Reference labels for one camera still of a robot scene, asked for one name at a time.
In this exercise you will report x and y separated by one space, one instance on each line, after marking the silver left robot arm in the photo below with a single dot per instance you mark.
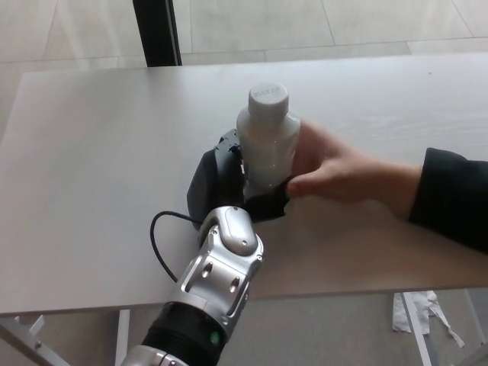
221 267

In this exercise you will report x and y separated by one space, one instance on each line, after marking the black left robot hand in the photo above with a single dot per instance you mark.
213 179

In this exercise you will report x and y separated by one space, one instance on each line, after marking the bare person hand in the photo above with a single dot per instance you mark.
343 171

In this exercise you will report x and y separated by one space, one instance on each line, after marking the black vertical pillar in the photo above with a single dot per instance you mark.
158 34

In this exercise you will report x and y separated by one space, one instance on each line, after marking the torn white paper scrap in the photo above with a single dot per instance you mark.
400 318

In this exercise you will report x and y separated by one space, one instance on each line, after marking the white slanted table leg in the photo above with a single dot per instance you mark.
417 328

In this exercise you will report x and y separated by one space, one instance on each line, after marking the white plastic bottle with cap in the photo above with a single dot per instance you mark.
267 152

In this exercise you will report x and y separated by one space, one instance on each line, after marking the white metal table bracket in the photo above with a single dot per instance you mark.
34 326

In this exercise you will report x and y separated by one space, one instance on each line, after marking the grey diagonal table brace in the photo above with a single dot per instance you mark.
26 345

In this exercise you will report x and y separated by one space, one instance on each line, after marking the black sleeved person forearm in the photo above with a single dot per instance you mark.
453 198

